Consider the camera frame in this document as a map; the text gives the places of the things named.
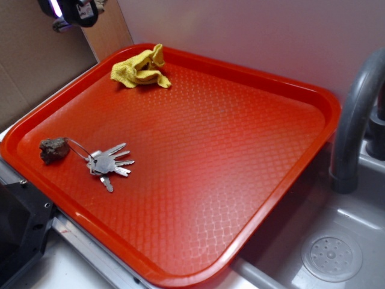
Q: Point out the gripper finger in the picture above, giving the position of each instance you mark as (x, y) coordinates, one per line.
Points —
(50, 8)

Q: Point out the yellow cloth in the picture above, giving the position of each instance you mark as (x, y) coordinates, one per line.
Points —
(142, 69)

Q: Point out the brown rock keychain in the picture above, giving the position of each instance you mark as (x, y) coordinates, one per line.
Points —
(53, 150)

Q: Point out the silver key bunch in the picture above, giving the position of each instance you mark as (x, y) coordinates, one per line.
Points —
(102, 163)

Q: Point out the brown cardboard panel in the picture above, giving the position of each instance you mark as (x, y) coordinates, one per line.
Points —
(35, 60)

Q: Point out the red plastic tray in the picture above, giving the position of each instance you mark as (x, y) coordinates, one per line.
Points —
(214, 154)

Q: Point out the grey sink faucet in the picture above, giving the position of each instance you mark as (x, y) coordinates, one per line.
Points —
(363, 112)

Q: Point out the grey sink basin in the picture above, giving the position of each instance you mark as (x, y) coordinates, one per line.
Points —
(272, 256)

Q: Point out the round sink drain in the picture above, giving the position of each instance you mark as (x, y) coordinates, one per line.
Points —
(331, 256)

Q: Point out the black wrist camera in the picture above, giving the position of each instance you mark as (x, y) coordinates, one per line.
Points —
(79, 13)

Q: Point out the black metal bracket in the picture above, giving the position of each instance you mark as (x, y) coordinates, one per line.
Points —
(26, 218)

